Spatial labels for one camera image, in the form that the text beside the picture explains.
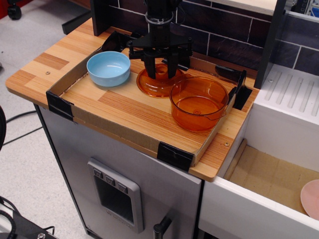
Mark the black caster wheel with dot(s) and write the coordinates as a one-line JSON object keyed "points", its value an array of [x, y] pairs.
{"points": [[13, 10]]}

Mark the black metal floor bar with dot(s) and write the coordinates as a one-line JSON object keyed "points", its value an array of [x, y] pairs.
{"points": [[72, 24]]}

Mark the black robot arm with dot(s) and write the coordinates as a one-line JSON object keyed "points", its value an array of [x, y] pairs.
{"points": [[164, 9]]}

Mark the black cabinet door handle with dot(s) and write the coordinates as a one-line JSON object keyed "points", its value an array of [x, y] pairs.
{"points": [[160, 229]]}

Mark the light blue bowl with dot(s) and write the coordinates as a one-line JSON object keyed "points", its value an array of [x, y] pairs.
{"points": [[109, 69]]}

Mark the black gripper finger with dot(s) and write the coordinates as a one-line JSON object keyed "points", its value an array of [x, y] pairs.
{"points": [[172, 64], [150, 66]]}

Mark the orange transparent pot lid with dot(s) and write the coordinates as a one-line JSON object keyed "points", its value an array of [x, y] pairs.
{"points": [[161, 86]]}

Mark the black equipment with cables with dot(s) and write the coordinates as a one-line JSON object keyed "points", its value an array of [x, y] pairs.
{"points": [[14, 226]]}

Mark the cardboard fence with black tape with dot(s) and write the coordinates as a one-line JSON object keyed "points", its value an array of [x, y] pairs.
{"points": [[145, 123]]}

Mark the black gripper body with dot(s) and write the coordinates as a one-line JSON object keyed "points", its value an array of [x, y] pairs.
{"points": [[160, 42]]}

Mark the white toy sink unit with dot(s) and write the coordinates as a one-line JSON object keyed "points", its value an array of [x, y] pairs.
{"points": [[257, 194]]}

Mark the grey toy dishwasher cabinet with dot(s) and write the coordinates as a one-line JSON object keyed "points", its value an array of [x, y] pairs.
{"points": [[119, 192]]}

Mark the pink plate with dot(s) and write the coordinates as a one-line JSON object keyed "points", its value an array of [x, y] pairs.
{"points": [[310, 199]]}

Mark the orange transparent pot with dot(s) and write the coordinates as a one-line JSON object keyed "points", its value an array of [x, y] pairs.
{"points": [[198, 103]]}

